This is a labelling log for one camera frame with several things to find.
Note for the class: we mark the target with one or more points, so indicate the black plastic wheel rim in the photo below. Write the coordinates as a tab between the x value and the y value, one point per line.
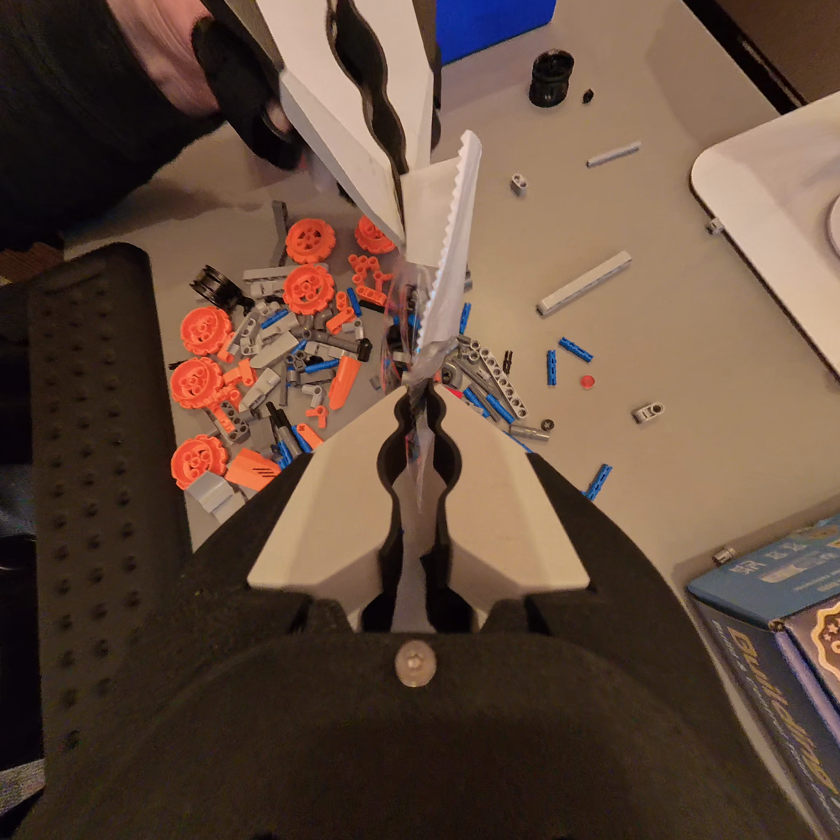
213	285
551	79

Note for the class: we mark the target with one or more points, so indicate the set of orange toothed wheels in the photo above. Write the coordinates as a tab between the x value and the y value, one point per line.
308	289

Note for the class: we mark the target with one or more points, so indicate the white backed clear parts bag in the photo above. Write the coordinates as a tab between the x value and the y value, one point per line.
453	275

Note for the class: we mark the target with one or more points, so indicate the blue cardboard toy box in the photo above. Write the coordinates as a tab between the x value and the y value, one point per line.
774	656

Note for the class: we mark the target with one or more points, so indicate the blue pin piece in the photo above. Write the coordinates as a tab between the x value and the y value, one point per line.
576	349
551	367
596	484

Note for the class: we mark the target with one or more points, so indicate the grey two-hole connector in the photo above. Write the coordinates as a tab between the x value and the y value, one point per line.
648	412

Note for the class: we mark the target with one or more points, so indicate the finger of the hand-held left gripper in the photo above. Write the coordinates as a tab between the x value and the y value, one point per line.
321	111
407	65

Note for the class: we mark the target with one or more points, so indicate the thin grey axle piece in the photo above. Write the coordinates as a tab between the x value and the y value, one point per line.
613	154

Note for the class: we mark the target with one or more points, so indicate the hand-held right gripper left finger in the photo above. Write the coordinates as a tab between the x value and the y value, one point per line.
328	525

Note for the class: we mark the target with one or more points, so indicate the person's left hand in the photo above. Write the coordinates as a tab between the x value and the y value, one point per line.
170	59

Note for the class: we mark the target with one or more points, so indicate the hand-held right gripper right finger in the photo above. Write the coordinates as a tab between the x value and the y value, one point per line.
512	525

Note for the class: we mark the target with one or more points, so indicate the light grey long beam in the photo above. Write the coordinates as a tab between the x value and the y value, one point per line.
584	283

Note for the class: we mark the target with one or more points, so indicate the blue labelled plastic bin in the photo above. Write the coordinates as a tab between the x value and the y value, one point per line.
492	26

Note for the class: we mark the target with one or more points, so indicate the pile of small building pieces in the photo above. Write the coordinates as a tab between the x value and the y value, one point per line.
302	341

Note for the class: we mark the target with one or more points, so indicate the white and wood book stand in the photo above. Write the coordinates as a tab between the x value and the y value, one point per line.
774	197

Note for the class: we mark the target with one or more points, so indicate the small grey bush piece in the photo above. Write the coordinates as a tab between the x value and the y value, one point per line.
722	555

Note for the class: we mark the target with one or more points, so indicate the small grey round connector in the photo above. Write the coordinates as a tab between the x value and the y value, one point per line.
518	184

